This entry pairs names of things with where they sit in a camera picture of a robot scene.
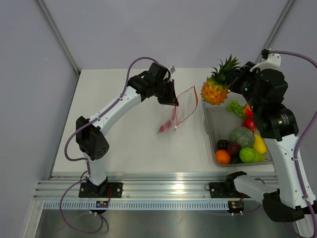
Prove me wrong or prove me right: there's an orange fruit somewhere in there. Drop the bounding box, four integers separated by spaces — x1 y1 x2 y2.
215 150 231 165

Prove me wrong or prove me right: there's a green netted melon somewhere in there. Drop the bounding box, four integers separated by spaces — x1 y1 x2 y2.
229 127 255 148

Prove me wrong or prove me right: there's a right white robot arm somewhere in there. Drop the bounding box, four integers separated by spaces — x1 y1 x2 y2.
225 62 317 222

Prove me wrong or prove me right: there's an aluminium mounting rail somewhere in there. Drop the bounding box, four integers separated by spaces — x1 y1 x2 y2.
33 173 225 201

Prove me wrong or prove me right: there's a yellow lemon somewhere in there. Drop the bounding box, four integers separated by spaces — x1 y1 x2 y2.
253 134 267 154

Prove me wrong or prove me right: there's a plastic pineapple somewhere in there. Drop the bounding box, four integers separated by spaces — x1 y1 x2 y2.
201 55 239 105

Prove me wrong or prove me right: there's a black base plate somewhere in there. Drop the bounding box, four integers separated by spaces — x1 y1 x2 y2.
78 182 123 198
204 182 249 199

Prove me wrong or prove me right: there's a red tomato upper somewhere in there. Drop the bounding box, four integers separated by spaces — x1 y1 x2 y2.
242 104 253 118

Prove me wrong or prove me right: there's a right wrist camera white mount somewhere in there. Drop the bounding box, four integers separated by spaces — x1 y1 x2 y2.
250 49 281 72

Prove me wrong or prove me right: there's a clear plastic food bin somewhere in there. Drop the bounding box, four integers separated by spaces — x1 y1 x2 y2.
203 102 272 168

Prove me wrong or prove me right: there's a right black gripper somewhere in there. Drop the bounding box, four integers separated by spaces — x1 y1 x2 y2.
225 62 264 114

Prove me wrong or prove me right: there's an aluminium frame post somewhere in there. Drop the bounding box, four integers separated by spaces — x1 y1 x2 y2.
35 0 81 79
255 0 297 63

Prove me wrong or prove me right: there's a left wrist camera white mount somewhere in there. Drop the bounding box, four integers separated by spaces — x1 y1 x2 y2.
167 65 176 74

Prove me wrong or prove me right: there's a right aluminium frame post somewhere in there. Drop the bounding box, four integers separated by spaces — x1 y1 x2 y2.
255 0 297 63

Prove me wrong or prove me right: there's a left aluminium frame post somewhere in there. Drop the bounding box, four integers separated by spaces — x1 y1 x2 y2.
35 0 81 79

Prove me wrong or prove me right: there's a light green pear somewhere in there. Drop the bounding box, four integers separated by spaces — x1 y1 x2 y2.
253 151 265 163

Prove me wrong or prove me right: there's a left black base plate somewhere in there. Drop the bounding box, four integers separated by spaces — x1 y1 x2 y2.
78 182 123 198

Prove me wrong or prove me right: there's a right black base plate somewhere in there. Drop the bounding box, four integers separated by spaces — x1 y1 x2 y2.
204 182 249 199

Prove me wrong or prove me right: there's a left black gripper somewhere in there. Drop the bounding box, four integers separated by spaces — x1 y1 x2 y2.
153 79 178 106

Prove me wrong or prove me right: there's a green grape bunch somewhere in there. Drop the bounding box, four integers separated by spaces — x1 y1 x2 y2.
226 100 247 120

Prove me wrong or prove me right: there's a dark purple plum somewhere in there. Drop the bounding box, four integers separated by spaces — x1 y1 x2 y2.
216 139 229 150

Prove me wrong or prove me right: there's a red tomato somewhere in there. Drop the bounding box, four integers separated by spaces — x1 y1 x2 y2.
243 117 257 131
242 104 253 118

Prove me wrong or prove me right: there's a red tomato lower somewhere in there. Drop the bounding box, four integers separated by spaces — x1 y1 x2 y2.
243 117 257 131

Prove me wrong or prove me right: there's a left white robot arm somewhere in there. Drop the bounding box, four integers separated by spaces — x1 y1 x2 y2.
75 62 179 198

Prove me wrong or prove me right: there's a green lime apple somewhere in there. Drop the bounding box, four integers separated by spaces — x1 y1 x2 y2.
239 147 256 163

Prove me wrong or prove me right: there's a white slotted cable duct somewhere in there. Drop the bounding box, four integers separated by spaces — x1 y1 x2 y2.
44 200 229 211

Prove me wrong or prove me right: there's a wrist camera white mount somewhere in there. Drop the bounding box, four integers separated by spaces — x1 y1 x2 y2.
167 65 176 74
250 49 281 72

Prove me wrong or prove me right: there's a red chili pepper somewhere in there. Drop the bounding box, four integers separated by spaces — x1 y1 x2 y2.
158 109 176 133

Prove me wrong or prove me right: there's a clear orange zip top bag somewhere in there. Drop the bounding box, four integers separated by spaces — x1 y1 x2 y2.
158 86 198 133

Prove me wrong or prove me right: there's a dark red apple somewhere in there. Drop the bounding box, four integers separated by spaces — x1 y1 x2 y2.
226 141 241 156

